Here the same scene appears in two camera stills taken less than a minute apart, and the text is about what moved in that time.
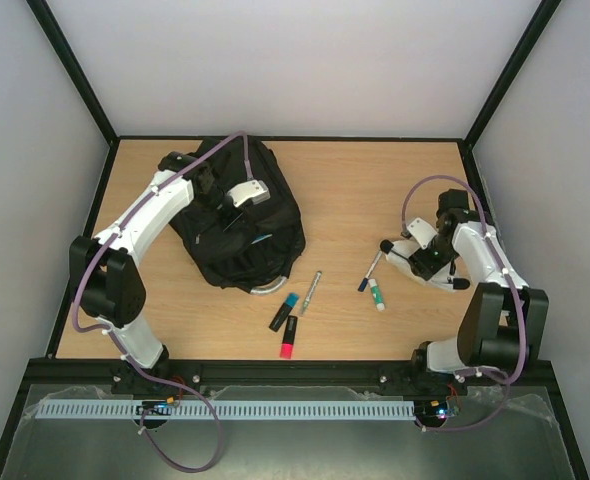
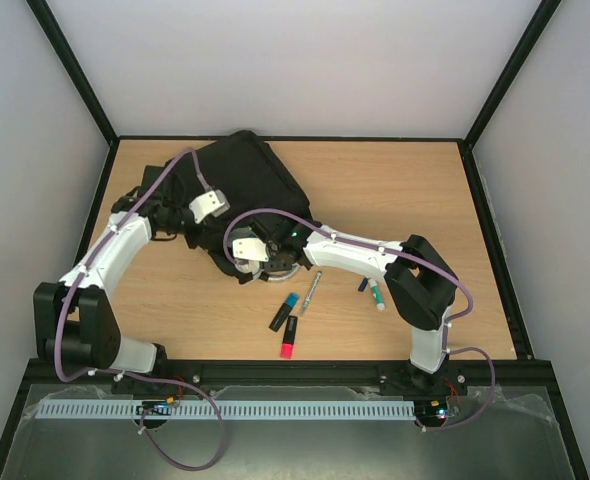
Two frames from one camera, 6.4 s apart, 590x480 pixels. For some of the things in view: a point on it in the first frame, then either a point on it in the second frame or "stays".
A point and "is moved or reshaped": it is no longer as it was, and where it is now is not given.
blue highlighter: x=283 y=312 stays
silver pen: x=310 y=291 stays
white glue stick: x=376 y=294 stays
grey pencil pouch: x=398 y=253 is moved or reshaped
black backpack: x=243 y=226 is moved or reshaped
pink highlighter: x=287 y=344 stays
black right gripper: x=422 y=265 → x=254 y=265
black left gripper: x=229 y=211 → x=190 y=230
